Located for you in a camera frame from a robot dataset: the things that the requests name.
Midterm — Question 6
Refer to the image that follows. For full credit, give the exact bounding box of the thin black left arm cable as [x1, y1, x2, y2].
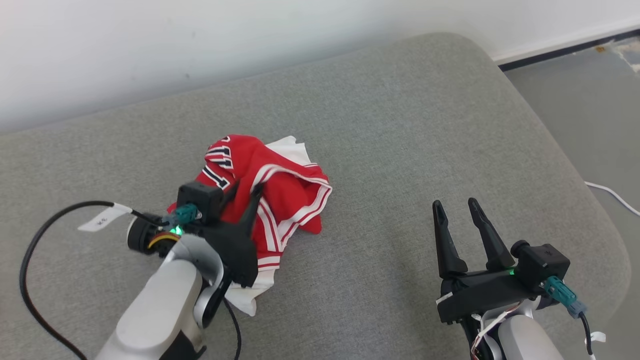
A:
[222, 297, 244, 360]

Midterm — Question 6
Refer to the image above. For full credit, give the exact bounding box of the teal right camera connector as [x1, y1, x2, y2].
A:
[542, 276, 589, 319]

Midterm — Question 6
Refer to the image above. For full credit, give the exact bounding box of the red basketball jersey number 23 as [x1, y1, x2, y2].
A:
[167, 134, 333, 317]

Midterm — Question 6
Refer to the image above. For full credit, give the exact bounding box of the black right camera cable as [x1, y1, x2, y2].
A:
[579, 314, 597, 360]

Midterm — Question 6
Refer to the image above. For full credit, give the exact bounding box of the teal left camera connector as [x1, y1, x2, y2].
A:
[173, 203, 200, 226]

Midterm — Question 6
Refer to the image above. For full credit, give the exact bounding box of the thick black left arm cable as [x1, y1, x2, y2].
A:
[19, 200, 166, 360]

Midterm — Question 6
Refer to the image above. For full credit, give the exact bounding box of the white cable on floor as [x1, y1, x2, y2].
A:
[584, 181, 640, 217]

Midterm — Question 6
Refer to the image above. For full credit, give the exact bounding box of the teal camera connector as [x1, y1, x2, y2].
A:
[173, 203, 200, 226]
[542, 276, 589, 319]

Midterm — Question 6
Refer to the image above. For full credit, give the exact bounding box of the grey fabric sofa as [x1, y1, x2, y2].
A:
[0, 32, 632, 360]

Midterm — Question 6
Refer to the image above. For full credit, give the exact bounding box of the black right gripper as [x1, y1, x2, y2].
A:
[432, 197, 545, 325]

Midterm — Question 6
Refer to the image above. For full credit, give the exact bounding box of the black baseboard strip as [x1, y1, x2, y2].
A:
[497, 29, 640, 72]

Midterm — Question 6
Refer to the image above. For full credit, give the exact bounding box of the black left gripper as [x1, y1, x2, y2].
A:
[197, 180, 266, 289]

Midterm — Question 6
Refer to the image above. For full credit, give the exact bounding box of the white paper cable label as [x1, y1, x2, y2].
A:
[77, 202, 134, 233]

